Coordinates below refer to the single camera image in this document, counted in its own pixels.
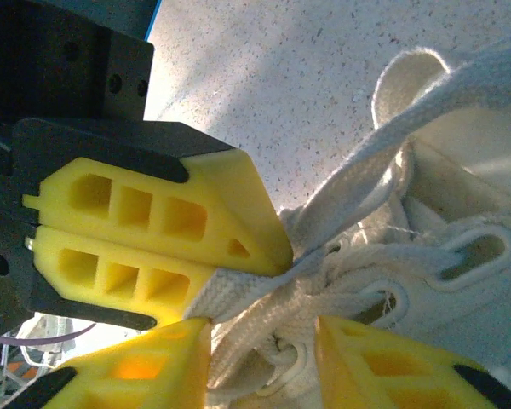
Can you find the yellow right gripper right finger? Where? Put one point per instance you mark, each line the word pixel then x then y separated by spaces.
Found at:
pixel 387 370

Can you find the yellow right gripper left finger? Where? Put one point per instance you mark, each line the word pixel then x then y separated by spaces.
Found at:
pixel 132 375

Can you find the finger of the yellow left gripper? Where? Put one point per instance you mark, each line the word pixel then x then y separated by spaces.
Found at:
pixel 123 264
pixel 221 204

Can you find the white canvas shoe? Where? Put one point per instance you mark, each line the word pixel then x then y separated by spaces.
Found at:
pixel 472 298

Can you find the beige shoe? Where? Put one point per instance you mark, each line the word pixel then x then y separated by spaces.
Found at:
pixel 366 166

